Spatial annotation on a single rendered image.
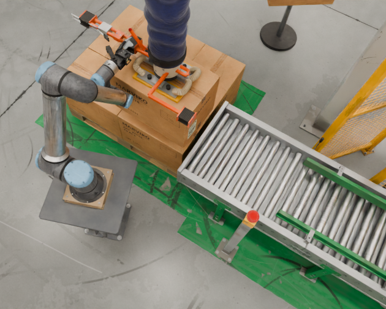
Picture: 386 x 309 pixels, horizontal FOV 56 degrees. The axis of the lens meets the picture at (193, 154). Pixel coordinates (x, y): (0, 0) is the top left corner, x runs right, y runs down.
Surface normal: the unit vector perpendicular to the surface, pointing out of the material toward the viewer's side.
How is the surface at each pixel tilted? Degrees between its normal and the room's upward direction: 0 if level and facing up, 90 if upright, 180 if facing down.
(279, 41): 0
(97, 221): 0
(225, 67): 0
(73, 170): 9
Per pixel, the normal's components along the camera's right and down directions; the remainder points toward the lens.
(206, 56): 0.06, -0.42
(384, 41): -0.54, 0.75
